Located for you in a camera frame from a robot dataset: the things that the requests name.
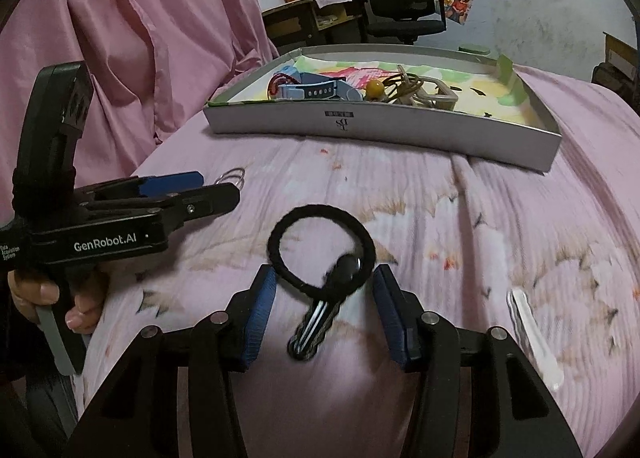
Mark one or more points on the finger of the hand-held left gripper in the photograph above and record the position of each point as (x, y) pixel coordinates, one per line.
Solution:
(170, 182)
(210, 200)

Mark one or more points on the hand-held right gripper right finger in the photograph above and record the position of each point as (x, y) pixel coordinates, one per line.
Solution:
(390, 318)

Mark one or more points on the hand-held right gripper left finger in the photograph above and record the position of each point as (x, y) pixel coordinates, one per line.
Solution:
(260, 318)

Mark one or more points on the black striped hair clip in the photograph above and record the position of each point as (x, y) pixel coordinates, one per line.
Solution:
(345, 270)

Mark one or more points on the blue wrist watch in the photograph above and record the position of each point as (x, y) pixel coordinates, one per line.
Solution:
(310, 88)

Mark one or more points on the grey shallow cardboard box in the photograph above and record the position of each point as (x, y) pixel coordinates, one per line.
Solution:
(400, 125)

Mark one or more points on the clear rectangular hair clip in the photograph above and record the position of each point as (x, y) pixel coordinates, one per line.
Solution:
(445, 98)

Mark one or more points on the person's left hand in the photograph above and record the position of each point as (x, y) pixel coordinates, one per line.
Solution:
(82, 310)

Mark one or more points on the pink floral bedsheet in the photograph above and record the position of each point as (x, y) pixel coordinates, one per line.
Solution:
(475, 238)

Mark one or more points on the white hair clip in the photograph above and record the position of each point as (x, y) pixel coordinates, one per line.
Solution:
(530, 338)

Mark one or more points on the wooden desk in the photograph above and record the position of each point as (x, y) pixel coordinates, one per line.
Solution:
(300, 20)

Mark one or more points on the colourful drawing paper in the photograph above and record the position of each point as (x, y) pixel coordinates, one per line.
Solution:
(480, 88)

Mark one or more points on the olive green bag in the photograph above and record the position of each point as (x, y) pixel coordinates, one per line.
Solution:
(617, 85)

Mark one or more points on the brown cardboard box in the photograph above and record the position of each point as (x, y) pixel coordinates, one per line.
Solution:
(622, 50)

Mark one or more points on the cartoon family wall poster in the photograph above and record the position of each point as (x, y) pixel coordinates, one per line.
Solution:
(457, 0)

